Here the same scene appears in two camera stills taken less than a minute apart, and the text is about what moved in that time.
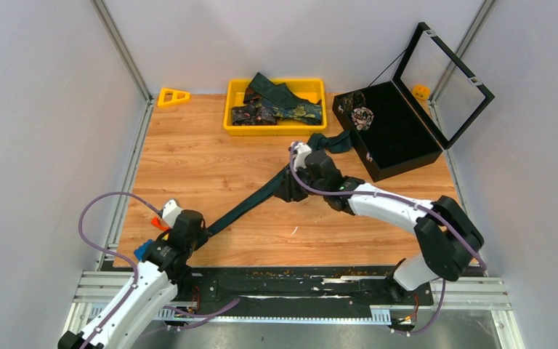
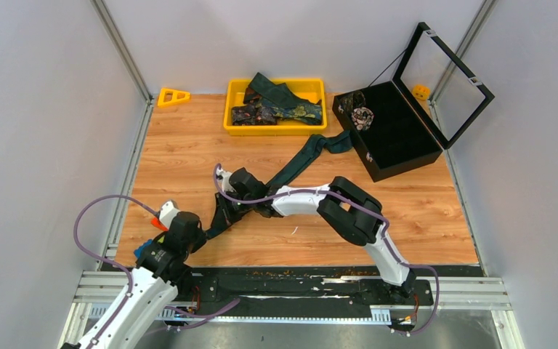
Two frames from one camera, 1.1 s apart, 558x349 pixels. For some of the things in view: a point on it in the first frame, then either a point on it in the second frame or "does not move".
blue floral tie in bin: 311,113 does not move
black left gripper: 203,236 does not move
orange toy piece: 155,221 does not move
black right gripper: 288,190 -> 224,216
